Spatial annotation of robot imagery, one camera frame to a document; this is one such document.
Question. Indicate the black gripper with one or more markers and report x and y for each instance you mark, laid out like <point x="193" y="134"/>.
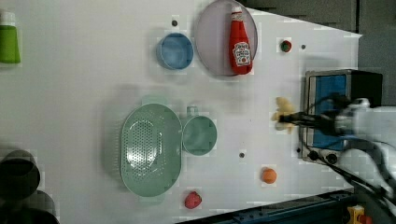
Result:
<point x="324" y="122"/>

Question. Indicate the peeled toy banana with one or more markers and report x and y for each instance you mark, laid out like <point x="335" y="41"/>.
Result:
<point x="284" y="108"/>

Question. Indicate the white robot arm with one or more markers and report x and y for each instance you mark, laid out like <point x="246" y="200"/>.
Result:
<point x="360" y="126"/>

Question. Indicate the green mug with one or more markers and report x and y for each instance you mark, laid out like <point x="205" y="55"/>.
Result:
<point x="199" y="134"/>

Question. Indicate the black toaster oven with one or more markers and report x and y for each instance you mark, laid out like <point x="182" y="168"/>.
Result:
<point x="329" y="93"/>

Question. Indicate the orange toy fruit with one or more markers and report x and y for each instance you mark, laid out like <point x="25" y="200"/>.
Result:
<point x="269" y="176"/>

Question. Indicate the red toy apple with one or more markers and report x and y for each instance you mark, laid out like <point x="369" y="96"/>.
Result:
<point x="285" y="46"/>

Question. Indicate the red ketchup bottle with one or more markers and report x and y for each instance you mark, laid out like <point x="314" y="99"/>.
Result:
<point x="239" y="48"/>

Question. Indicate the pink plate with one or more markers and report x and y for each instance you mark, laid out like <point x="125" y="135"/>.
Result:
<point x="212" y="35"/>

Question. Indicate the red toy strawberry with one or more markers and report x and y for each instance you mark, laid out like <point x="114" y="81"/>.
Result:
<point x="193" y="200"/>

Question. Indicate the blue bowl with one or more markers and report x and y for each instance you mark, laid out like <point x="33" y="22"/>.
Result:
<point x="174" y="52"/>

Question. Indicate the green colander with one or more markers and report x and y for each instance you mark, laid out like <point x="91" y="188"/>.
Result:
<point x="150" y="148"/>

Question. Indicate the black cylinder object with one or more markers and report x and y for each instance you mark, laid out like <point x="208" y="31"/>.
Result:
<point x="38" y="208"/>
<point x="19" y="175"/>

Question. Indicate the green bottle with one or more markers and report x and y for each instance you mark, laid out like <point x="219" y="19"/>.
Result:
<point x="9" y="46"/>

